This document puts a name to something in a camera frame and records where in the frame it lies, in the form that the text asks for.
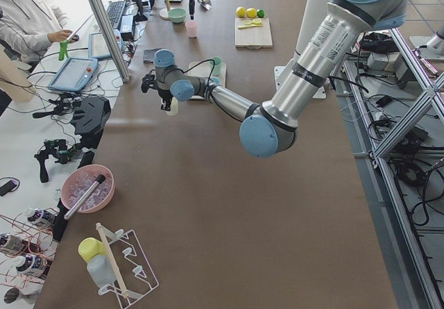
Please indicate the cream plastic cup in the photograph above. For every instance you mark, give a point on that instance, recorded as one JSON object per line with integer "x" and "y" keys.
{"x": 173, "y": 108}

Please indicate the pink plastic cup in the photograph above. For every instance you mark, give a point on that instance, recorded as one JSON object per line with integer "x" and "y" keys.
{"x": 191, "y": 28}

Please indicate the green plastic cup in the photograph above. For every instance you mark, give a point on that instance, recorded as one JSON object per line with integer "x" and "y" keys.
{"x": 216, "y": 65}

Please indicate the blue plastic cup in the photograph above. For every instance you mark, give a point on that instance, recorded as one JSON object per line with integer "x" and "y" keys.
{"x": 216, "y": 80}

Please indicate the cream rabbit tray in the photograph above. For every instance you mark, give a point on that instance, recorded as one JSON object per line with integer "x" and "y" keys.
{"x": 203, "y": 70}

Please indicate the steel ice scoop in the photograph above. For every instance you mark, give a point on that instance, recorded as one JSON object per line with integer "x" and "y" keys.
{"x": 206, "y": 4}

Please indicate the green bowl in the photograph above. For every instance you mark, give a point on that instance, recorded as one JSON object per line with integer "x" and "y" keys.
{"x": 177, "y": 15}

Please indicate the grey folded cloth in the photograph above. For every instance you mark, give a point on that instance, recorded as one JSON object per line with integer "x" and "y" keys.
{"x": 148, "y": 55}

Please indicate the yellow lemon outer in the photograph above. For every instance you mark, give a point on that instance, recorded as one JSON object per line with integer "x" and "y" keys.
{"x": 240, "y": 12}

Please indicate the yellow lemon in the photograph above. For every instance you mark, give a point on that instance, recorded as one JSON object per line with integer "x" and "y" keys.
{"x": 251, "y": 13}
{"x": 240, "y": 12}

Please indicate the yellow plastic knife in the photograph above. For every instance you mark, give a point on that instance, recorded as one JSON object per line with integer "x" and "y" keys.
{"x": 240, "y": 27}

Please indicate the yellow lemon middle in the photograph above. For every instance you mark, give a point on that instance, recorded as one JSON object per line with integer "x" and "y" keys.
{"x": 251, "y": 13}

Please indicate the green lime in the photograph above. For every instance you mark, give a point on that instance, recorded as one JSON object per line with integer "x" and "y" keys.
{"x": 260, "y": 13}

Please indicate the wooden cutting board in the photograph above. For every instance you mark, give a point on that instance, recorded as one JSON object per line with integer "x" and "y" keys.
{"x": 253, "y": 38}

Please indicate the black keyboard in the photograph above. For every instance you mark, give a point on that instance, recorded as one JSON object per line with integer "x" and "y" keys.
{"x": 115, "y": 10}

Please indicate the blue teach pendant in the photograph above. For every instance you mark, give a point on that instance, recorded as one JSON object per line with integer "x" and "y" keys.
{"x": 74, "y": 74}
{"x": 97, "y": 47}

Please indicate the steel muddler in bowl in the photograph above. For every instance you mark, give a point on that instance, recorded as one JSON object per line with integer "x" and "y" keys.
{"x": 90, "y": 190}

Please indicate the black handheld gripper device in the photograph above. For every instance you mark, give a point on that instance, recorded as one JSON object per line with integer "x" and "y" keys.
{"x": 59, "y": 150}

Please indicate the person in white sweater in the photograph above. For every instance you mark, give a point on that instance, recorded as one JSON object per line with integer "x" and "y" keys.
{"x": 30, "y": 27}

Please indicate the yellow cup on rack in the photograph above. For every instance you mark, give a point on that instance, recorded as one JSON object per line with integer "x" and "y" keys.
{"x": 90, "y": 247}

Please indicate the frosted cup on rack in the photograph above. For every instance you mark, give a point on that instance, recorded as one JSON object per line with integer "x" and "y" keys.
{"x": 101, "y": 271}

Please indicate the aluminium frame post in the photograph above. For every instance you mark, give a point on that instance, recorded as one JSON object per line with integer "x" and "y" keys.
{"x": 110, "y": 39}

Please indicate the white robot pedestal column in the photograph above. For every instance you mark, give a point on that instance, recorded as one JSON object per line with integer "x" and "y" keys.
{"x": 314, "y": 13}

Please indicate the white wire cup rack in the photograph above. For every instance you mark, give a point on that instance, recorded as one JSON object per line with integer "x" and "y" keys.
{"x": 135, "y": 278}

